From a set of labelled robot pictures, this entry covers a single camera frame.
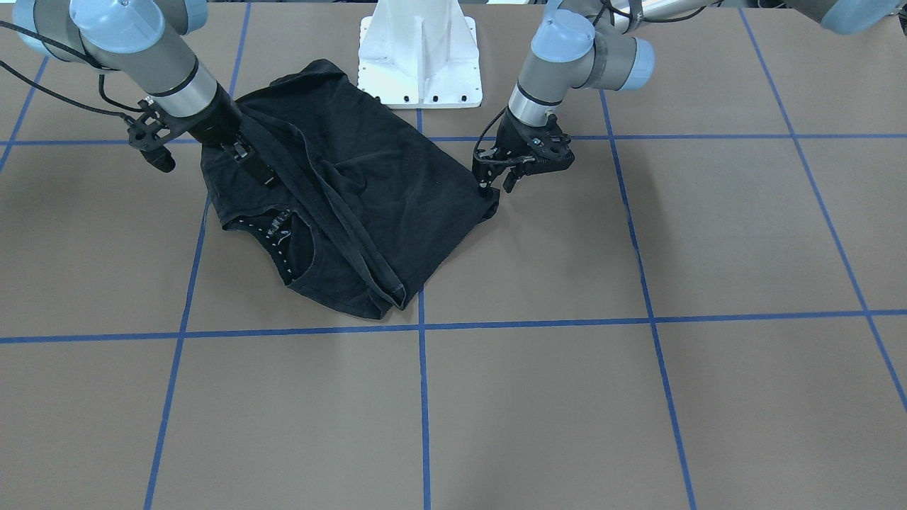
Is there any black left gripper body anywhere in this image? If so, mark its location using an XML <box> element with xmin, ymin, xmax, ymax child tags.
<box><xmin>472</xmin><ymin>108</ymin><xmax>575</xmax><ymax>188</ymax></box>

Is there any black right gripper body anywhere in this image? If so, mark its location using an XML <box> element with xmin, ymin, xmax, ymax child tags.
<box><xmin>126</xmin><ymin>96</ymin><xmax>249</xmax><ymax>172</ymax></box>

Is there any black graphic t-shirt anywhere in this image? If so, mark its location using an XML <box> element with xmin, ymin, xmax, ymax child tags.
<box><xmin>201</xmin><ymin>60</ymin><xmax>500</xmax><ymax>320</ymax></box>

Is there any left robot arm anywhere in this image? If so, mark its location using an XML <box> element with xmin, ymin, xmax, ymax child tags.
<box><xmin>472</xmin><ymin>1</ymin><xmax>709</xmax><ymax>193</ymax></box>

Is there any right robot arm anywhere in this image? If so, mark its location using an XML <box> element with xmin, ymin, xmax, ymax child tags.
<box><xmin>9</xmin><ymin>1</ymin><xmax>278</xmax><ymax>187</ymax></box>

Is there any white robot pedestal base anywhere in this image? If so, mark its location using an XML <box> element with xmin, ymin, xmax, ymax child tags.
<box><xmin>357</xmin><ymin>1</ymin><xmax>483</xmax><ymax>109</ymax></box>

